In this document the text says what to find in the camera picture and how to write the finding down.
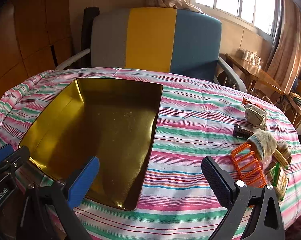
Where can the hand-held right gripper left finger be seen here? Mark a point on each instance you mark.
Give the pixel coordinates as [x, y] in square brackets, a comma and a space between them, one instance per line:
[83, 180]

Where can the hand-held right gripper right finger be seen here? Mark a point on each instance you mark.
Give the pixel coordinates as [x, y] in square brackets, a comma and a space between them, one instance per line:
[218, 181]

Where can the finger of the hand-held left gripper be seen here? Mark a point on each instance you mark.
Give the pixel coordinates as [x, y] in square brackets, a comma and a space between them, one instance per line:
[1, 155]

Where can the orange plastic rack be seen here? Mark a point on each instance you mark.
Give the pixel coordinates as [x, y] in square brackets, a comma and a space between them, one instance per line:
[245, 165]

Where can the gold metal tin container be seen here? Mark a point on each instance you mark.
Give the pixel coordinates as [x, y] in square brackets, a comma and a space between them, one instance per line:
[108, 135]

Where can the cream knit sock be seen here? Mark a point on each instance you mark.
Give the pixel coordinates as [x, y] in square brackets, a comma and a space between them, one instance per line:
[263, 142]

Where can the beige box with green side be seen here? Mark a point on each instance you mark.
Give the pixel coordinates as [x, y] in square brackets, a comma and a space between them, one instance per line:
[280, 182]

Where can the striped pink green blanket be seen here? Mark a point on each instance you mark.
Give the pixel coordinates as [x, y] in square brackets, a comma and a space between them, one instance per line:
[190, 140]

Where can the black hair comb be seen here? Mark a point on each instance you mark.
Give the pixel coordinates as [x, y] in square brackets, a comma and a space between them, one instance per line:
[241, 131]

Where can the crumpled white wrapper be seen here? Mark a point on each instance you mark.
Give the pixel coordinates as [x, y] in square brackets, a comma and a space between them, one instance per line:
[255, 116]

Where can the orange snack wrapper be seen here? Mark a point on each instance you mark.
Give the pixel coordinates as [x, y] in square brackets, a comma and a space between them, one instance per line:
[249, 102]

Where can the wooden chair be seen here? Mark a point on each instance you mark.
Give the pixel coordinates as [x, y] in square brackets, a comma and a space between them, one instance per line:
[298, 102]

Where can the wooden side table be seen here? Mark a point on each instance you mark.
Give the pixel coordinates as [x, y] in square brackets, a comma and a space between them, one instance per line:
[260, 77]

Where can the wooden wardrobe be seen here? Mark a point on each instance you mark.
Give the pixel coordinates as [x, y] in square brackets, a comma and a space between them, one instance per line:
[28, 30]

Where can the set of clear cups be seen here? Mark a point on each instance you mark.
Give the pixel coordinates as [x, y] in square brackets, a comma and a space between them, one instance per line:
[250, 57]

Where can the patterned beige curtain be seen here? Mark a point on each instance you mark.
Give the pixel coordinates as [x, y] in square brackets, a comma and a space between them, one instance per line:
[288, 45]

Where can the grey yellow blue armchair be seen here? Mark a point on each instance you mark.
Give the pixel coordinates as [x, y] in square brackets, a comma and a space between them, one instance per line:
[150, 37]

